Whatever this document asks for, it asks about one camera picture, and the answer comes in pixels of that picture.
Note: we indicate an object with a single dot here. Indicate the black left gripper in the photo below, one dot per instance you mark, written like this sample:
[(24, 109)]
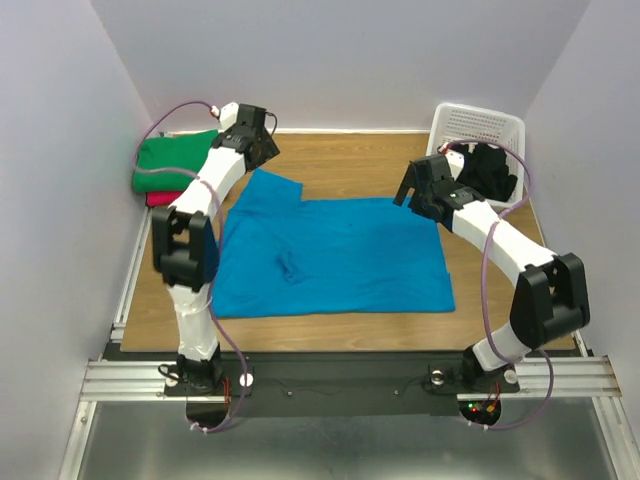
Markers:
[(268, 149)]

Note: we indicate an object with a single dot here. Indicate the blue t shirt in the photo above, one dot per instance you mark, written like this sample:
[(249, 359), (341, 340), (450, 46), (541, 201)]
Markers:
[(285, 256)]

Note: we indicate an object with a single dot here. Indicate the pink folded t shirt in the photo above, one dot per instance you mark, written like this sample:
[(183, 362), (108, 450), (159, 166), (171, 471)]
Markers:
[(161, 198)]

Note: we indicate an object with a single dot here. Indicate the aluminium frame rail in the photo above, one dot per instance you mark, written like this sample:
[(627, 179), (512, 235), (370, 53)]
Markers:
[(574, 377)]

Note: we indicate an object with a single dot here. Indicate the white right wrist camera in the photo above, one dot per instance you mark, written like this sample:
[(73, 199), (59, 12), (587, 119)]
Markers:
[(455, 159)]

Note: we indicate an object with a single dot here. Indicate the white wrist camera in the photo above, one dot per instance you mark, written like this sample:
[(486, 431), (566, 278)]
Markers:
[(226, 115), (455, 159)]

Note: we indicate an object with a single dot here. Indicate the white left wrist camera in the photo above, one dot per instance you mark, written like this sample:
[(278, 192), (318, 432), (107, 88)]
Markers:
[(226, 115)]

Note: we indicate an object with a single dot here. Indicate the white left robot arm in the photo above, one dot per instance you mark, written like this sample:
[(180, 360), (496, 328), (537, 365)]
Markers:
[(186, 247)]

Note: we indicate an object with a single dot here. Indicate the black t shirt in basket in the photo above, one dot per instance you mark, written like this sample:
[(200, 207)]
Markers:
[(485, 170)]

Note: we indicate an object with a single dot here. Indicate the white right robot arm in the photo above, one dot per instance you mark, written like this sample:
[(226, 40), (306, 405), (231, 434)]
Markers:
[(550, 290)]

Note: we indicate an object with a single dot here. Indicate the white plastic laundry basket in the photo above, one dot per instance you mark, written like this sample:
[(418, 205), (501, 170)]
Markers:
[(453, 122)]

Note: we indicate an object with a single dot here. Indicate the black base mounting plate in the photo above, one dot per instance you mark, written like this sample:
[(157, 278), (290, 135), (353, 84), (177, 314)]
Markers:
[(326, 384)]

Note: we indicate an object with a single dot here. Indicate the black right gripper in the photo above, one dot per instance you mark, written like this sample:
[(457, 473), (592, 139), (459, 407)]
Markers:
[(417, 182)]

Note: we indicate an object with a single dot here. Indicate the green folded t shirt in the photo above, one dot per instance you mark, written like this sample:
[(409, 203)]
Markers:
[(188, 152)]

